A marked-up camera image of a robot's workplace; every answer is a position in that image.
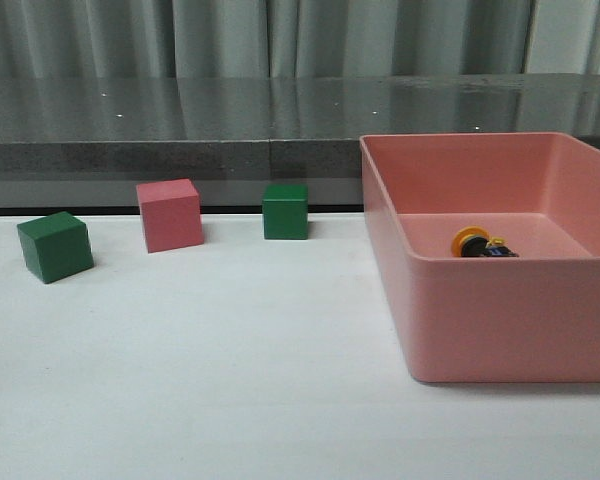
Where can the yellow push button switch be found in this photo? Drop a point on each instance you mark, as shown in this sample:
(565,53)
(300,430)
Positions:
(476,242)

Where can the right green cube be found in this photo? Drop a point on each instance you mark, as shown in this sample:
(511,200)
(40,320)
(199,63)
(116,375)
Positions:
(285,212)

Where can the green cube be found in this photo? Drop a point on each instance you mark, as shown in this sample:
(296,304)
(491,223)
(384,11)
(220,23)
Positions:
(285,212)
(55,246)

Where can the pink cube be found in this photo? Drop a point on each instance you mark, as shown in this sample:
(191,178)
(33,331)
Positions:
(171,214)

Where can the grey stone counter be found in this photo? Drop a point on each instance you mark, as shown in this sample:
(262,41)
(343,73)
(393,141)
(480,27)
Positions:
(84,144)

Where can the left green cube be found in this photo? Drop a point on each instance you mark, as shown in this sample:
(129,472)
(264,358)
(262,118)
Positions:
(55,246)

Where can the pink plastic bin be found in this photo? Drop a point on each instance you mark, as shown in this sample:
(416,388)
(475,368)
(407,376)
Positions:
(531,318)

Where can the grey curtain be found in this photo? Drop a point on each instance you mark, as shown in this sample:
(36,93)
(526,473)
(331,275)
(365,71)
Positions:
(295,39)

